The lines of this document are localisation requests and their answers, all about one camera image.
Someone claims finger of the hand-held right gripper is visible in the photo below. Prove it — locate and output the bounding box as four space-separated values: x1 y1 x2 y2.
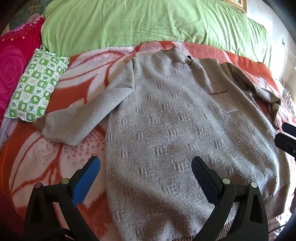
282 122 296 135
274 133 296 161

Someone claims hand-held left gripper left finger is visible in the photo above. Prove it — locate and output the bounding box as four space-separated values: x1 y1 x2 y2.
24 156 101 241

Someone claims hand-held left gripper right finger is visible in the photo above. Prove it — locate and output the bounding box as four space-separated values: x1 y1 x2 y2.
191 156 270 241

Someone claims grey knitted sweater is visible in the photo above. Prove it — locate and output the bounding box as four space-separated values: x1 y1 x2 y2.
32 46 290 241

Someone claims pink patterned bed sheet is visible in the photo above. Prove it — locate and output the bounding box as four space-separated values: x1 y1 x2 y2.
276 88 296 127

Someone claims khaki garment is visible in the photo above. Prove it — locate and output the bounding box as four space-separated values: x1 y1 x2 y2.
218 61 281 126

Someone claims orange and white blanket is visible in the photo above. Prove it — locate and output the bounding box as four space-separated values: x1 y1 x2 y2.
0 41 296 241

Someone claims green patterned small pillow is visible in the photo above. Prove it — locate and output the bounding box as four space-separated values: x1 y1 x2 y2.
5 49 70 122

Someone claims pink rose patterned cushion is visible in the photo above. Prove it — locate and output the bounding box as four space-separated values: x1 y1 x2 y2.
0 17 45 123

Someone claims light green duvet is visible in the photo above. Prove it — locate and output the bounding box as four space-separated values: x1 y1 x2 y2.
42 0 272 69

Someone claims gold picture frame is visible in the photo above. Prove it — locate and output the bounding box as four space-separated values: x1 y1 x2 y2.
222 0 247 13

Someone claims printed wall hanging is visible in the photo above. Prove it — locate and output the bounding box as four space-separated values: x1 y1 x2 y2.
9 0 49 26

